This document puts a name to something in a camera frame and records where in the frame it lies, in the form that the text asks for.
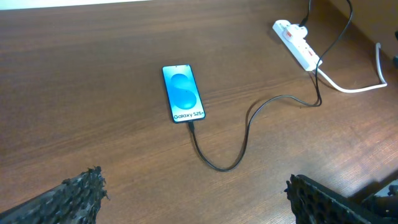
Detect blue Samsung smartphone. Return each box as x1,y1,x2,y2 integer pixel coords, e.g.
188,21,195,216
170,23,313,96
162,64,206,123

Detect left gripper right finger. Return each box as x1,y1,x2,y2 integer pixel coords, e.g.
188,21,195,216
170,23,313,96
284,175,392,224

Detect white power strip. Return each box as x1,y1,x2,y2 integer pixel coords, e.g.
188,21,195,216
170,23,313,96
272,20,320,72

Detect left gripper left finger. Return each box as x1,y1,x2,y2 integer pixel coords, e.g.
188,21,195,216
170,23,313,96
1,166,108,224

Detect black USB charging cable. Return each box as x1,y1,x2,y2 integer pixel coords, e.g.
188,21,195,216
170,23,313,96
187,0,354,173

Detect white USB charger adapter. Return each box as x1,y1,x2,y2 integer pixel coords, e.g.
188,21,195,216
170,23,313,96
282,24,308,43

